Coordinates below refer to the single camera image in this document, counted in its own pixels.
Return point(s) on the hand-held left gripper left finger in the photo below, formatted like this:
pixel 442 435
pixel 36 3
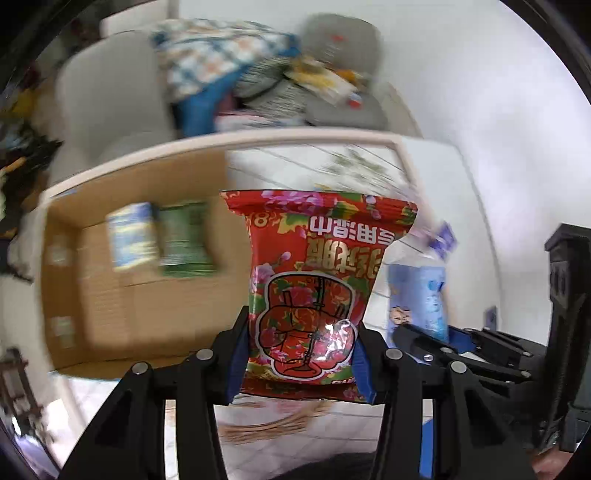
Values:
pixel 235 369

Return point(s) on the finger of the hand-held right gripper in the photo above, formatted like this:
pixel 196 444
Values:
pixel 489 341
pixel 425 346

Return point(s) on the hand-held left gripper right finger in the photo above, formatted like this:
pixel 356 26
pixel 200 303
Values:
pixel 364 374

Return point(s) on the light blue tissue packet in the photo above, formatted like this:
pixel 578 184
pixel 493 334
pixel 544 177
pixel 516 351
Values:
pixel 422 300

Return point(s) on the red floral tissue packet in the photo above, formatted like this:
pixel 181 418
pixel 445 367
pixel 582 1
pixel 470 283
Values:
pixel 304 295

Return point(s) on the cardboard box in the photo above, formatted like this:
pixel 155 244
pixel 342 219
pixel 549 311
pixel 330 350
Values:
pixel 138 314

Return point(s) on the small purple packet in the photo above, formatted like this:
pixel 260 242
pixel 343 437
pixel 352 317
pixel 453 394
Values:
pixel 442 240

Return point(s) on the green packet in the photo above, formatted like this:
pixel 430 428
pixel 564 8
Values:
pixel 187 240

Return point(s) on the blue and white packet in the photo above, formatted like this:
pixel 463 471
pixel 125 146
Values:
pixel 131 237

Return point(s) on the dark wooden furniture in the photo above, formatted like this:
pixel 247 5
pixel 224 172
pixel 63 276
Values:
pixel 21 392

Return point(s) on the grey cushion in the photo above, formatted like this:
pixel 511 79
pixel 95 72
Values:
pixel 346 113
pixel 339 41

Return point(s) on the blue cloth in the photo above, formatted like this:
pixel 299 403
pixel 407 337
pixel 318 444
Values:
pixel 198 113

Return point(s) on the striped cloth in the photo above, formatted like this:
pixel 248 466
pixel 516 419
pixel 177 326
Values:
pixel 270 90

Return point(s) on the yellow packet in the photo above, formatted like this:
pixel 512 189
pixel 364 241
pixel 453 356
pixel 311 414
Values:
pixel 318 78

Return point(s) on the white armchair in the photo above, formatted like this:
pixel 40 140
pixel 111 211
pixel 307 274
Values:
pixel 115 97

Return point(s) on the plaid blanket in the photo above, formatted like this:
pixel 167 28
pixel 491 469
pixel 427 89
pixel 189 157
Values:
pixel 217 55

